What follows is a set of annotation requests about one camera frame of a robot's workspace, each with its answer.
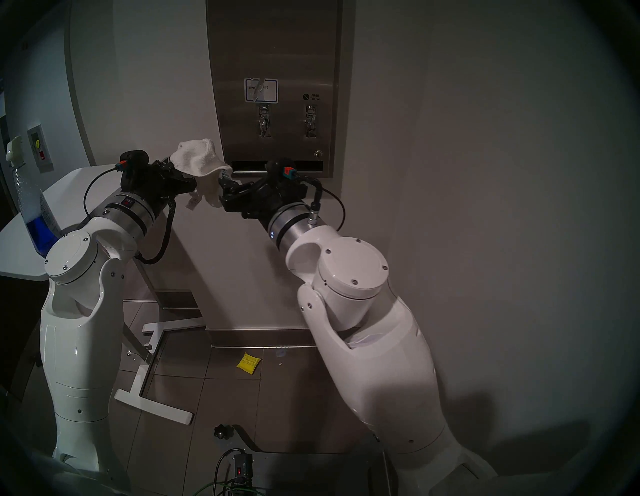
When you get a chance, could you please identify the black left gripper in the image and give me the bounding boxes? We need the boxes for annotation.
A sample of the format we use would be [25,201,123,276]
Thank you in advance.
[121,159,198,215]

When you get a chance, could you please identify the white label with blue border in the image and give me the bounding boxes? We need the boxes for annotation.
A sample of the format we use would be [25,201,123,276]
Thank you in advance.
[243,77,279,105]

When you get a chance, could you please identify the white table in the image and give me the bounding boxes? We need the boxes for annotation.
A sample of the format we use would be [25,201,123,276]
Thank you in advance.
[0,164,126,282]

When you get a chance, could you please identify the grey door frame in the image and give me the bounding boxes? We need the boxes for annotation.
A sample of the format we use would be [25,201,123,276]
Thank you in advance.
[63,0,96,167]

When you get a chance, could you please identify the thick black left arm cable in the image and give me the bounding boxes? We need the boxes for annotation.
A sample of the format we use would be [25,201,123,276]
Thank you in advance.
[133,196,177,266]

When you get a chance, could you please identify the stainless steel wall dispenser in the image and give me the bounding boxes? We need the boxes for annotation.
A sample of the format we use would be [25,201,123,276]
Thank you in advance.
[205,0,345,179]

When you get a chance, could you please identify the black cable at base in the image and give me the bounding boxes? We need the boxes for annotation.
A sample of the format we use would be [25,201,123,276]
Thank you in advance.
[214,448,247,496]

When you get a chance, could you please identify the thin black left camera cable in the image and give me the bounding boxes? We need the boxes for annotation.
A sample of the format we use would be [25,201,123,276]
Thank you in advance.
[82,166,121,219]

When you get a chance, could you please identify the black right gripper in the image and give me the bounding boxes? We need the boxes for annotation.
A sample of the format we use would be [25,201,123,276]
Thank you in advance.
[219,176,309,221]

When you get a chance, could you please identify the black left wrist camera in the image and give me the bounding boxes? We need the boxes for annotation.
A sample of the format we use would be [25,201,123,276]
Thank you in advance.
[114,149,150,176]

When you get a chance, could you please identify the white cloth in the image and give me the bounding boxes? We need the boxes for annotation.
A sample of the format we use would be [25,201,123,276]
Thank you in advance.
[169,138,234,210]

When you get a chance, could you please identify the green cable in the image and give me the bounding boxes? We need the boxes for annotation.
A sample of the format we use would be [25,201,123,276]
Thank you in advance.
[199,479,257,496]

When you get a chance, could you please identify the black box with red light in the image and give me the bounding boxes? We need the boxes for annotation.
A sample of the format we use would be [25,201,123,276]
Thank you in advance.
[232,452,254,484]

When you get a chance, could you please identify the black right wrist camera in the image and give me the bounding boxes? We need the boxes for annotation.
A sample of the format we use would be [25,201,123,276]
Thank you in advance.
[265,158,298,184]

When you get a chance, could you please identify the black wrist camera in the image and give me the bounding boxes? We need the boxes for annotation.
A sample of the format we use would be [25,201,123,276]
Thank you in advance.
[114,149,150,176]
[265,158,298,184]

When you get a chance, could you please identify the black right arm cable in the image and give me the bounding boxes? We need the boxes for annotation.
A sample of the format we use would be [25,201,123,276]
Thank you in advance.
[295,174,347,232]

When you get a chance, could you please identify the spray bottle with blue liquid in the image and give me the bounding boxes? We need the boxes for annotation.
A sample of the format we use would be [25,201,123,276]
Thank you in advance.
[4,135,64,259]

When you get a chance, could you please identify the fire extinguisher wall cabinet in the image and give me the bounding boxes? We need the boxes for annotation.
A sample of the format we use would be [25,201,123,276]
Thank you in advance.
[26,124,55,174]

